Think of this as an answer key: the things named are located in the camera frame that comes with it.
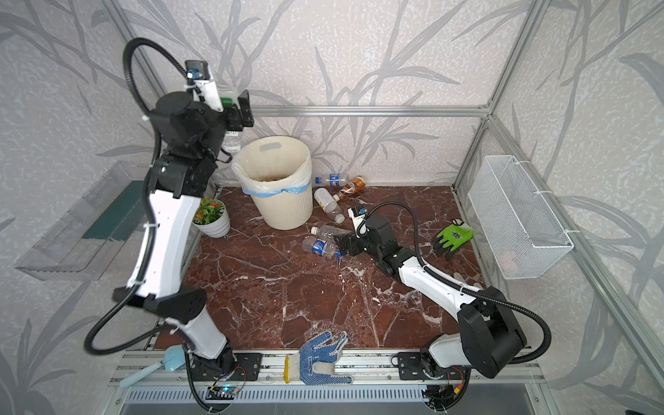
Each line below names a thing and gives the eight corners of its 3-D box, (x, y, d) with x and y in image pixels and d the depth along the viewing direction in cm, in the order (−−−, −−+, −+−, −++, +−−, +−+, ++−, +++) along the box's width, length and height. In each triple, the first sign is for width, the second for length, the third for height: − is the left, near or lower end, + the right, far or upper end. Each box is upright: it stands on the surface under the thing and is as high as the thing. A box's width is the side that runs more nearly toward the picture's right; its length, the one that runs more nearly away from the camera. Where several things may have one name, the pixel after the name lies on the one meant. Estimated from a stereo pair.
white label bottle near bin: (338, 225, 108) (338, 216, 103) (312, 200, 117) (311, 191, 112) (348, 218, 110) (348, 209, 106) (322, 194, 119) (321, 185, 115)
